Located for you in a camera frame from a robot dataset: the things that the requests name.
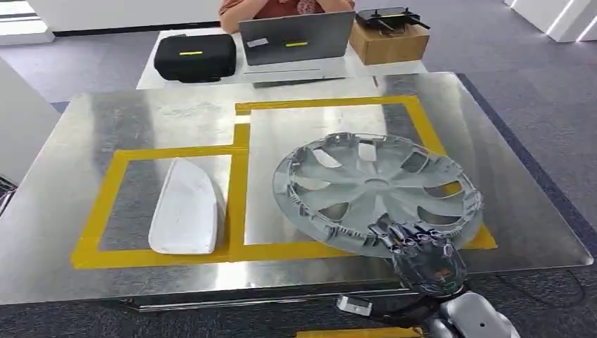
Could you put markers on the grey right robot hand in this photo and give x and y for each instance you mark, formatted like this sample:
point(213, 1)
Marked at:
point(429, 266)

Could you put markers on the silver plastic wheel hubcap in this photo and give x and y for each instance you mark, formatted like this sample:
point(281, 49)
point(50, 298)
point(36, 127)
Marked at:
point(378, 184)

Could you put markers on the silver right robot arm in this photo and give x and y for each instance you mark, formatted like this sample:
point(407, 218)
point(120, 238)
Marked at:
point(475, 317)

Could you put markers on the yellow floor tape strip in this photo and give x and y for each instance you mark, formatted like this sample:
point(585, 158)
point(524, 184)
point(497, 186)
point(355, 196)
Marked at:
point(359, 333)

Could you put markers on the yellow tape on bench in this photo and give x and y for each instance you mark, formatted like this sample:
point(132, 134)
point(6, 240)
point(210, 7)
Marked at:
point(240, 196)

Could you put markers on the cardboard box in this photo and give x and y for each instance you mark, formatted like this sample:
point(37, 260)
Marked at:
point(389, 46)

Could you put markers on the white plastic mirror cover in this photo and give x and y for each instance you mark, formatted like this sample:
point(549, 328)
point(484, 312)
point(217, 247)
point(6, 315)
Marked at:
point(186, 210)

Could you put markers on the black device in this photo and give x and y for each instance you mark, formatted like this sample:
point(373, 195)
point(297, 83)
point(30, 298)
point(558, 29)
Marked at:
point(389, 18)

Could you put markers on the grey laptop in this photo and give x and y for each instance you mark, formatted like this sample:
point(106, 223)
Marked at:
point(296, 39)

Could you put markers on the person at desk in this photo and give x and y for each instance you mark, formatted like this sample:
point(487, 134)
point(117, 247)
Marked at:
point(280, 8)

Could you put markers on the black carrying case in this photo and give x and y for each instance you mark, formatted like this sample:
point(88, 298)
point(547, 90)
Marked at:
point(196, 58)

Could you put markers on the white desk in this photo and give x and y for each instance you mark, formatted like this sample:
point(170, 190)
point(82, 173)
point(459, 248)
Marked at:
point(149, 79)

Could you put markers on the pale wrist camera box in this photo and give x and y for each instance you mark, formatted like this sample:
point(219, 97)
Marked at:
point(354, 305)

